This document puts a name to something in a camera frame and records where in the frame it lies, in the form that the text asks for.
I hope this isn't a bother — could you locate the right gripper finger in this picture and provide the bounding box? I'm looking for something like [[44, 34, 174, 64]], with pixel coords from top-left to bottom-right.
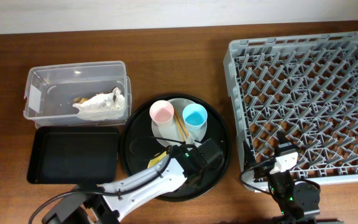
[[243, 140, 255, 170], [277, 131, 296, 152]]

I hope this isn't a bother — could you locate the yellow bowl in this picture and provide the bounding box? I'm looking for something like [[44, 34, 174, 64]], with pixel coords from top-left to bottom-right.
[[147, 151, 167, 168]]

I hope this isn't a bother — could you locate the pink cup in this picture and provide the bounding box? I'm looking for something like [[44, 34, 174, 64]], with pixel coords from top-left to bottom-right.
[[149, 100, 175, 127]]

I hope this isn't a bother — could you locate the white napkin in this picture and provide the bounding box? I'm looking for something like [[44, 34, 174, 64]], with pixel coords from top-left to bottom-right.
[[72, 87, 126, 121]]

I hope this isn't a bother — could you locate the gold snack wrapper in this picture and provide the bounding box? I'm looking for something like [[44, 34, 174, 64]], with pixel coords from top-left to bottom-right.
[[73, 97, 89, 104]]

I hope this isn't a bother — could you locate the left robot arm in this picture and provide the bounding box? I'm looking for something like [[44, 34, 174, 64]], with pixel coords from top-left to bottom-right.
[[28, 139, 224, 224]]

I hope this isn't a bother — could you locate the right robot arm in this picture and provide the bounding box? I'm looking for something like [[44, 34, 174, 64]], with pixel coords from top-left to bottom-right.
[[239, 131, 321, 223]]

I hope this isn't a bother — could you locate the grey dishwasher rack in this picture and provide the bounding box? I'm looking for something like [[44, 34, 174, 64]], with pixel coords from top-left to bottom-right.
[[223, 31, 358, 185]]

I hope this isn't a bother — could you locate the right wooden chopstick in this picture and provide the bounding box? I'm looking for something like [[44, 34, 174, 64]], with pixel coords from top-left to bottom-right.
[[174, 109, 195, 143]]

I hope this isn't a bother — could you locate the wooden chopstick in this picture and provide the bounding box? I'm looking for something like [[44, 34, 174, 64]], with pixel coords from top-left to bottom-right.
[[174, 115, 186, 142], [174, 109, 195, 143]]

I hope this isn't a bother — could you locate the left wooden chopstick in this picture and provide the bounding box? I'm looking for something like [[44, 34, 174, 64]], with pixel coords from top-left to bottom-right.
[[174, 115, 186, 142]]

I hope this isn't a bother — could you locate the light grey plate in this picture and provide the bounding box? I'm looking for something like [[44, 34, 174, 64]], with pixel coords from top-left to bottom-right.
[[151, 98, 207, 141]]

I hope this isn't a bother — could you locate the blue cup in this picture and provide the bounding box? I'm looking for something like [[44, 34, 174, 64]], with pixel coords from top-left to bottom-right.
[[182, 103, 208, 131]]

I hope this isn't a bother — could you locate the round black tray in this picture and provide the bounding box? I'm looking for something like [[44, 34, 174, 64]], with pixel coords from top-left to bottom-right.
[[119, 94, 232, 202]]

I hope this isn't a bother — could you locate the black rectangular tray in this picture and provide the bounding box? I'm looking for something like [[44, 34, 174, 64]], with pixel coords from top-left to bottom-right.
[[27, 126, 119, 184]]

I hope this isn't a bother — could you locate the clear plastic bin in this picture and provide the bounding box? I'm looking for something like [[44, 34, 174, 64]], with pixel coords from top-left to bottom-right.
[[23, 61, 132, 128]]

